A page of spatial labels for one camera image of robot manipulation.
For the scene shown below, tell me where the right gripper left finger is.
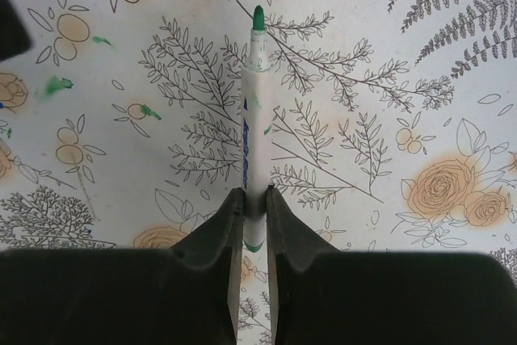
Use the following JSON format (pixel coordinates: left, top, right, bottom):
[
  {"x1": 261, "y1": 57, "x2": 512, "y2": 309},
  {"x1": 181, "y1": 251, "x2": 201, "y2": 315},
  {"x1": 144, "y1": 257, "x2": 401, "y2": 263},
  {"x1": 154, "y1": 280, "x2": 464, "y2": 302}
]
[{"x1": 1, "y1": 188, "x2": 245, "y2": 344}]

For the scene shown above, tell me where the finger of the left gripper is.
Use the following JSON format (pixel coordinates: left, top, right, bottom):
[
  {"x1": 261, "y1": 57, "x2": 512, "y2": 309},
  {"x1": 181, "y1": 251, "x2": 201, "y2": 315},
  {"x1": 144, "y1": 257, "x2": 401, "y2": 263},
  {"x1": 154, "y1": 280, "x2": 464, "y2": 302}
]
[{"x1": 0, "y1": 0, "x2": 32, "y2": 61}]

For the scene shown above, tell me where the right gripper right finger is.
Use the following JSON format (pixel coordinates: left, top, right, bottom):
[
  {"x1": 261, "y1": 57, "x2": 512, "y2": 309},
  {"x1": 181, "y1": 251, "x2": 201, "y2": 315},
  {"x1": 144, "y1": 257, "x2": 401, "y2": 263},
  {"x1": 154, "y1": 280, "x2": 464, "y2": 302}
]
[{"x1": 267, "y1": 187, "x2": 516, "y2": 344}]

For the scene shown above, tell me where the white green marker pen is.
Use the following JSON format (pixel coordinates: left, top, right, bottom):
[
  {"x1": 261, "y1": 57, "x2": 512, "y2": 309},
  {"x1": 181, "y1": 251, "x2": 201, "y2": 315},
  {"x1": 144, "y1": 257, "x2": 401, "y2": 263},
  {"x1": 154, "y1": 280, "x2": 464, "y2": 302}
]
[{"x1": 241, "y1": 6, "x2": 273, "y2": 253}]

